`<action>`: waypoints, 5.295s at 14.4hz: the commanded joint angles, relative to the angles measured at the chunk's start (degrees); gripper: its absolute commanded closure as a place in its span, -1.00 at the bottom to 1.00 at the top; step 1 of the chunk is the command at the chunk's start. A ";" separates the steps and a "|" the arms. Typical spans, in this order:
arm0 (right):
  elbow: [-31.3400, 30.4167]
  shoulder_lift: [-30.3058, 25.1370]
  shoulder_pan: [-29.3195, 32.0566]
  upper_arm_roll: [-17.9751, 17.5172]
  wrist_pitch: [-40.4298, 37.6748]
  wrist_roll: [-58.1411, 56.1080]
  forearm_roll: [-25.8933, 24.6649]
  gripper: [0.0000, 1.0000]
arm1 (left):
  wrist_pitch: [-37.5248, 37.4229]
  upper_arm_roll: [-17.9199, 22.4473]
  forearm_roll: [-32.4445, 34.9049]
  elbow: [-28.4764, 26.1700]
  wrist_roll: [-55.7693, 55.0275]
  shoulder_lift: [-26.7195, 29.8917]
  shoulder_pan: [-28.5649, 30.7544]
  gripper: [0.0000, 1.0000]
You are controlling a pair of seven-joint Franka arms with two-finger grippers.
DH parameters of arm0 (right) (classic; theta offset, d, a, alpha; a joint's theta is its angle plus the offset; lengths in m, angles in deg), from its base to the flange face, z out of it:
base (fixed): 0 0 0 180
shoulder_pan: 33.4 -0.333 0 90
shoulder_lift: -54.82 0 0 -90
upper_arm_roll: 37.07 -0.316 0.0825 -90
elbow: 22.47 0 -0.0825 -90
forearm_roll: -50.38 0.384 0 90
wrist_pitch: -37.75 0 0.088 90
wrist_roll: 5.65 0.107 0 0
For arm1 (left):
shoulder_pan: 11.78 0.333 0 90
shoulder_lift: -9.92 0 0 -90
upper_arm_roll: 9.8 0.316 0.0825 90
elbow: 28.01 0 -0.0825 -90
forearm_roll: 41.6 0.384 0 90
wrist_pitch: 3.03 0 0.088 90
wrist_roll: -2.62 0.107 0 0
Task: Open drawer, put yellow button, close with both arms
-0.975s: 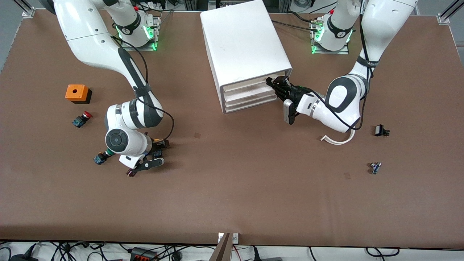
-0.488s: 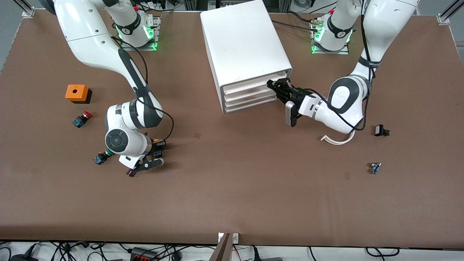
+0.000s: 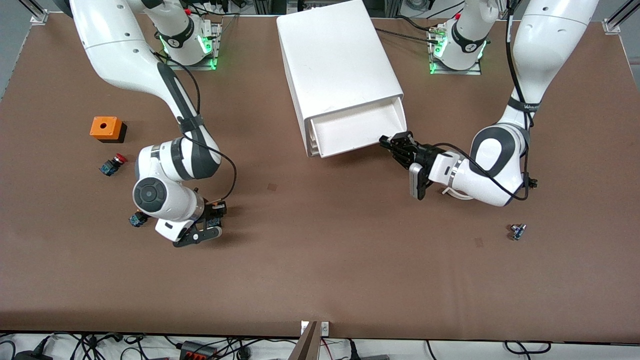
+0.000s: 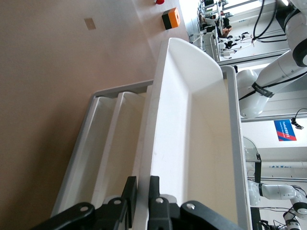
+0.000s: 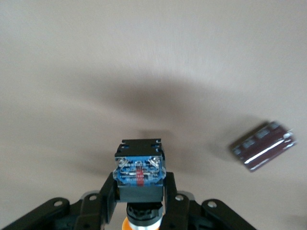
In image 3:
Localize black power strip red switches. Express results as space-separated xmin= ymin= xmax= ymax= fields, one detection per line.
xmin=180 ymin=341 xmax=221 ymax=360

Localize black braided base cable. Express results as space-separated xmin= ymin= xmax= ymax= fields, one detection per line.
xmin=375 ymin=27 xmax=442 ymax=45

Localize grey slanted post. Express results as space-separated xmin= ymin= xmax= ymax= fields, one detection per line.
xmin=287 ymin=321 xmax=319 ymax=360

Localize black looped floor cable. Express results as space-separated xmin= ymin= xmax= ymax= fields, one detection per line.
xmin=504 ymin=340 xmax=552 ymax=356

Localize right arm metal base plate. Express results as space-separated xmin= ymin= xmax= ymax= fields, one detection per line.
xmin=165 ymin=20 xmax=223 ymax=72

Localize yellow push button switch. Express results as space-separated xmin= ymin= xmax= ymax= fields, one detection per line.
xmin=207 ymin=199 xmax=226 ymax=227

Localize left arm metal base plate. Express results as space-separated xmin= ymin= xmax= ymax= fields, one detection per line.
xmin=429 ymin=25 xmax=483 ymax=76

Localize white drawer cabinet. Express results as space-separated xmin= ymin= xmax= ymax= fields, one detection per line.
xmin=276 ymin=0 xmax=405 ymax=158

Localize white curved plastic strip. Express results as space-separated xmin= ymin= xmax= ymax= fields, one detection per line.
xmin=440 ymin=185 xmax=473 ymax=201

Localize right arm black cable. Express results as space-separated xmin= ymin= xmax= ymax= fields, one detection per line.
xmin=155 ymin=52 xmax=237 ymax=203

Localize red push button switch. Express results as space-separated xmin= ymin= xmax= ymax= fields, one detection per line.
xmin=99 ymin=153 xmax=128 ymax=177

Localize orange button enclosure box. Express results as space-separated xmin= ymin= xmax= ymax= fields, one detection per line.
xmin=90 ymin=116 xmax=128 ymax=144

